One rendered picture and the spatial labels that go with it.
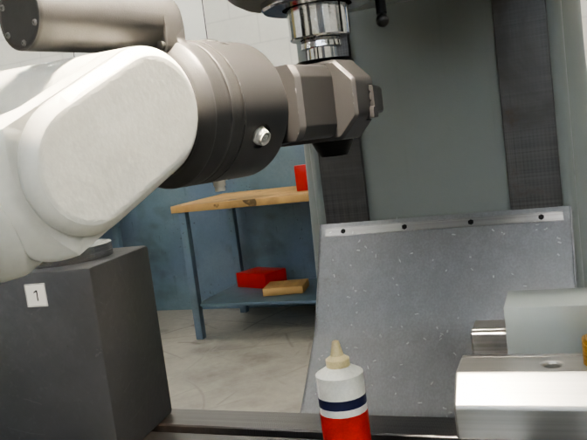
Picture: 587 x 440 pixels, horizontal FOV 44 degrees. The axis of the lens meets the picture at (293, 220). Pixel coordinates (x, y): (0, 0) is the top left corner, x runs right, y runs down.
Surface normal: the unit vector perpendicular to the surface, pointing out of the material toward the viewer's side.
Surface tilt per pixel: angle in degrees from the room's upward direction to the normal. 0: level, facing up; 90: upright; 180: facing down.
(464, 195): 90
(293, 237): 90
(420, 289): 64
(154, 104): 93
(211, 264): 90
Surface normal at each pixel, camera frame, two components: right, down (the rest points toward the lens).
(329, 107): 0.79, -0.03
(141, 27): 0.79, 0.30
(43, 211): 0.23, 0.47
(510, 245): -0.39, -0.30
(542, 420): -0.34, 0.15
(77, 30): 0.73, 0.52
